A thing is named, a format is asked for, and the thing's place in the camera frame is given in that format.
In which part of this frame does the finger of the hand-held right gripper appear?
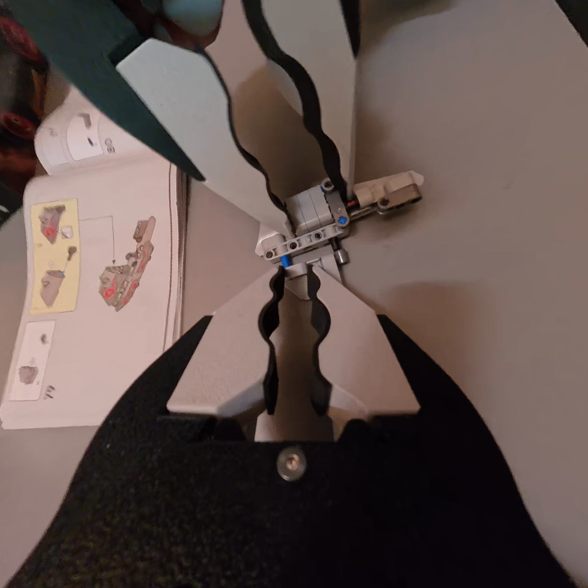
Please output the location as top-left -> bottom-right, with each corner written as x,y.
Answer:
243,0 -> 361,196
116,39 -> 295,230

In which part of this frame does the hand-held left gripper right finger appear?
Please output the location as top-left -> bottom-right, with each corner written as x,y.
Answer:
307,266 -> 421,416

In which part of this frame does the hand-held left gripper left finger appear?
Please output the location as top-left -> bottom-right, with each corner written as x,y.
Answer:
166,266 -> 285,416

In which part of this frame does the grey toy brick assembly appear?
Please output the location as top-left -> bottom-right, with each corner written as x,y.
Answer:
255,171 -> 423,269

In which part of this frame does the building instruction booklet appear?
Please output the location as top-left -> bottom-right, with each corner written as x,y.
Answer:
0,87 -> 190,430

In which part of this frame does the dark red patterned object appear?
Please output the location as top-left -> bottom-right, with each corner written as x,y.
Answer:
0,0 -> 51,221

